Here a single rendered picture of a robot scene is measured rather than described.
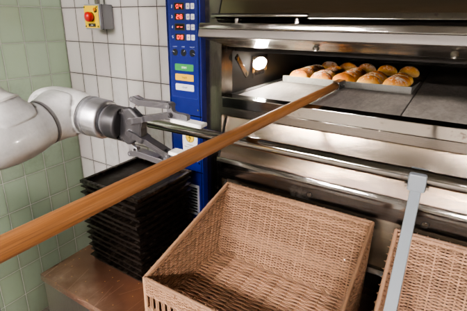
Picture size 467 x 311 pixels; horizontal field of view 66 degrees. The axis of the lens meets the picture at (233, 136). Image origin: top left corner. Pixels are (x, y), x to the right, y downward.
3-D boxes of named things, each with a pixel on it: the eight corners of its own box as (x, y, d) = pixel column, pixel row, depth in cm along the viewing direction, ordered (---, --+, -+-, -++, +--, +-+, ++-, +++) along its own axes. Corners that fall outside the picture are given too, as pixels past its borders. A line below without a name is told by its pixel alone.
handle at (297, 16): (208, 30, 117) (211, 32, 118) (304, 33, 101) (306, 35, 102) (210, 12, 116) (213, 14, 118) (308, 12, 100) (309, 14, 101)
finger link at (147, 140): (126, 128, 76) (124, 134, 77) (167, 156, 74) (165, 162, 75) (137, 125, 80) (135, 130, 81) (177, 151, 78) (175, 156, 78)
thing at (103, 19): (99, 28, 159) (96, 4, 156) (114, 29, 154) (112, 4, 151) (84, 28, 153) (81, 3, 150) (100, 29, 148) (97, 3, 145)
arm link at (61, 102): (107, 127, 89) (67, 151, 78) (60, 115, 94) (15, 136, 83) (101, 85, 84) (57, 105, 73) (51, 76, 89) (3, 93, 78)
